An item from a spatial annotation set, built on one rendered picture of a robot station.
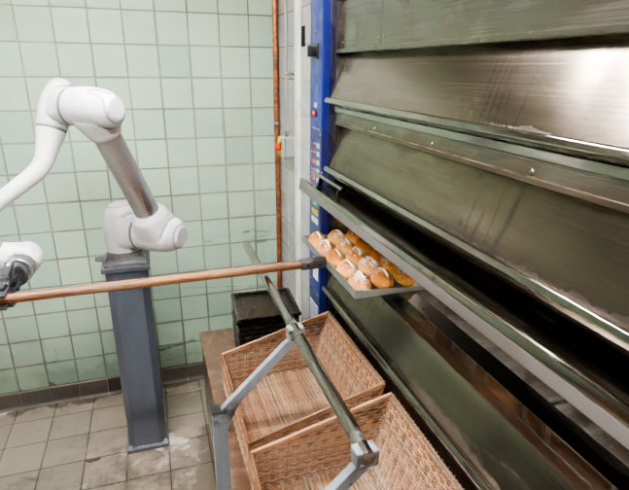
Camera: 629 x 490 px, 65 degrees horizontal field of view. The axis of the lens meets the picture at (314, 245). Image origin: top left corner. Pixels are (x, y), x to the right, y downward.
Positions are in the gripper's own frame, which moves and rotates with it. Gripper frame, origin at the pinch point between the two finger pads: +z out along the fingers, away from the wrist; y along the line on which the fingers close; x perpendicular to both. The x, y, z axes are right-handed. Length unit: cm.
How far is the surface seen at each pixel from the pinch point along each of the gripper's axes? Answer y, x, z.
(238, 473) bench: 61, -63, 24
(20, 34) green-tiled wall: -77, 5, -123
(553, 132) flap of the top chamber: -54, -112, 83
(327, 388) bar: 2, -77, 67
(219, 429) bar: 29, -56, 40
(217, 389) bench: 62, -62, -24
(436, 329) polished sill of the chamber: 2, -114, 51
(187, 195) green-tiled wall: 4, -62, -122
